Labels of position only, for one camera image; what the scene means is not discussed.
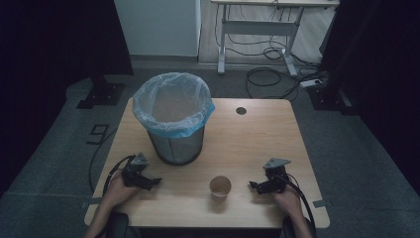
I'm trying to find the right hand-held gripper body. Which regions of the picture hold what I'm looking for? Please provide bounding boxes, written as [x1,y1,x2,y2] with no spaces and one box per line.
[260,157,292,195]

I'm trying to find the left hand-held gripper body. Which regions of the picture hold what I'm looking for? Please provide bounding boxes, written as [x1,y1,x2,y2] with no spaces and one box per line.
[120,152,150,189]

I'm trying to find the person's right hand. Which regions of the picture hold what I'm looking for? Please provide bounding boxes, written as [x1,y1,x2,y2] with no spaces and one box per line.
[270,183,304,216]

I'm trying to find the person's left hand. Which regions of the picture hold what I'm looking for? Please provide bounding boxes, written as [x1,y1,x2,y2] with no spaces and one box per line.
[103,171,141,210]

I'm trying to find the brown paper cup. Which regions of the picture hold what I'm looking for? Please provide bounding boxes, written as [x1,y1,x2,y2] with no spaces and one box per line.
[209,175,233,200]

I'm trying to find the metal mesh trash bin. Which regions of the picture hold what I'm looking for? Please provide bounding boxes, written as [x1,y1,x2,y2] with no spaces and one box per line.
[146,124,206,167]

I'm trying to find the grey tape strip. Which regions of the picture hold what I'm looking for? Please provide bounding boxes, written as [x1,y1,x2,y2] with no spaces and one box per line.
[311,198,334,209]
[80,196,104,209]

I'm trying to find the blue plastic bin liner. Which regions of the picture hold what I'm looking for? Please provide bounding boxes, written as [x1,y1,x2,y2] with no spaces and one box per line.
[132,71,217,140]

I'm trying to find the black stand base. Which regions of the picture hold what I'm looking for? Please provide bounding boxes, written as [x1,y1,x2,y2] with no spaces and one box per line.
[306,82,360,117]
[75,73,127,110]

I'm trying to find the white power strip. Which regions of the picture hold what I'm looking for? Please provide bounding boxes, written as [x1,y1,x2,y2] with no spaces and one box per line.
[299,78,323,89]

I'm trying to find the white cabinet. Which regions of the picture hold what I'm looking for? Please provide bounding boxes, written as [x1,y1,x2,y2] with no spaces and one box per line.
[113,0,203,59]

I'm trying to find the black curtain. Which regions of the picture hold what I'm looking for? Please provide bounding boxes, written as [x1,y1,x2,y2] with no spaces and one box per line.
[0,0,135,196]
[319,0,420,196]

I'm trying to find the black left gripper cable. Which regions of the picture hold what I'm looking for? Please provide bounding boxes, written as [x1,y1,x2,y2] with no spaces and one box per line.
[101,154,137,196]

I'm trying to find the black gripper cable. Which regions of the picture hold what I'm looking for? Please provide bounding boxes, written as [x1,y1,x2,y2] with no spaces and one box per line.
[101,154,137,196]
[282,173,317,232]

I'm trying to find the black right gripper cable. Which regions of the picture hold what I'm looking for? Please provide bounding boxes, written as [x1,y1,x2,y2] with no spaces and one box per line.
[282,173,317,232]

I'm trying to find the coiled black floor cable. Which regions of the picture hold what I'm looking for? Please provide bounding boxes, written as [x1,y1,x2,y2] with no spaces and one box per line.
[245,66,283,89]

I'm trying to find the tangled black desk cables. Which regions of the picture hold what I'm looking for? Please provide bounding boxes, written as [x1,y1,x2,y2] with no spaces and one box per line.
[214,4,328,100]

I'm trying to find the white metal frame desk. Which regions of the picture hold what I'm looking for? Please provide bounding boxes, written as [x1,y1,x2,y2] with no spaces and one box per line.
[210,0,341,78]

